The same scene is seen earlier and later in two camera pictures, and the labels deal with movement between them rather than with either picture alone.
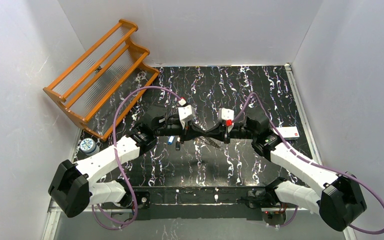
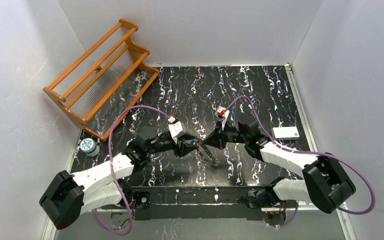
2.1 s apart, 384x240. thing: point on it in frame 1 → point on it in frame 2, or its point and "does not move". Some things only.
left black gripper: (185, 132) → (183, 145)
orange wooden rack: (101, 85) does not move
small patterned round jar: (89, 146) does not move
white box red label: (288, 133) does not move
